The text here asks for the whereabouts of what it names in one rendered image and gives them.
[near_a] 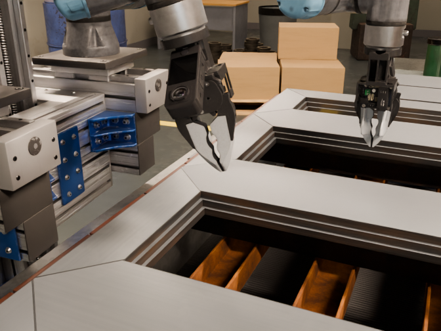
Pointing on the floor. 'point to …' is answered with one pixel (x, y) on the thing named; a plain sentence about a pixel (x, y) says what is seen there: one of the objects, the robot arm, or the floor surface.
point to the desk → (227, 20)
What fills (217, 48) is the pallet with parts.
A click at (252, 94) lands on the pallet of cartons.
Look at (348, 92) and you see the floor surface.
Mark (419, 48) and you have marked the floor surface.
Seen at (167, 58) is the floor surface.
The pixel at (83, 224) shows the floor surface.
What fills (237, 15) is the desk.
